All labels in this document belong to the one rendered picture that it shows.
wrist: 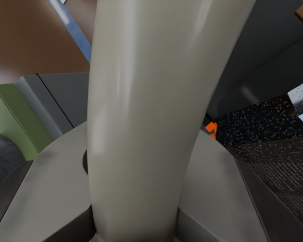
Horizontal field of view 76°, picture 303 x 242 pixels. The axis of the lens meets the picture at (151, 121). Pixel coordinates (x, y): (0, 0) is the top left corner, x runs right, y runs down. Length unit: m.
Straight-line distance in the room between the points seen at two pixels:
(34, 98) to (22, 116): 0.07
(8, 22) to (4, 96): 1.44
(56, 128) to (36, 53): 1.29
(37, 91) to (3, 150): 0.20
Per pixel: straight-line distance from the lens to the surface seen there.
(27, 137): 0.70
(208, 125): 1.32
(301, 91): 0.60
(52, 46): 1.82
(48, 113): 0.72
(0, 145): 0.73
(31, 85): 0.75
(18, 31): 2.07
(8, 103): 0.73
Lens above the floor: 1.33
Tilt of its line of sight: 66 degrees down
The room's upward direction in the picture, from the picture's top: 132 degrees counter-clockwise
